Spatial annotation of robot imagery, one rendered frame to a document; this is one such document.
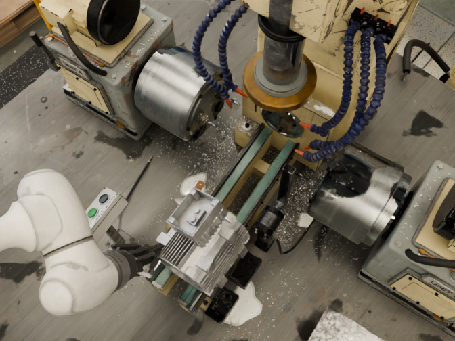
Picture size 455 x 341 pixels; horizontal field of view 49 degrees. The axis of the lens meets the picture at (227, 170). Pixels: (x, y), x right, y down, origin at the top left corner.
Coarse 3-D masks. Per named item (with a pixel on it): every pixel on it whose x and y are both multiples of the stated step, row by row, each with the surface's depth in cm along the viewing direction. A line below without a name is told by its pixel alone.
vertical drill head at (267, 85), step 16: (272, 0) 95; (288, 0) 92; (272, 16) 98; (288, 16) 96; (272, 48) 107; (288, 48) 105; (256, 64) 121; (272, 64) 112; (288, 64) 111; (304, 64) 121; (256, 80) 120; (272, 80) 117; (288, 80) 117; (304, 80) 119; (256, 96) 120; (272, 96) 120; (288, 96) 120; (304, 96) 120
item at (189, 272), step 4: (228, 212) 133; (228, 216) 132; (232, 216) 133; (228, 220) 132; (232, 220) 133; (188, 268) 127; (184, 272) 127; (188, 272) 127; (192, 272) 127; (196, 272) 128; (188, 276) 127; (192, 276) 127; (204, 292) 136
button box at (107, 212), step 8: (104, 192) 141; (112, 192) 140; (96, 200) 140; (112, 200) 138; (120, 200) 139; (88, 208) 140; (96, 208) 138; (104, 208) 137; (112, 208) 138; (120, 208) 140; (96, 216) 137; (104, 216) 137; (112, 216) 139; (96, 224) 135; (104, 224) 137; (96, 232) 136; (104, 232) 138; (96, 240) 137
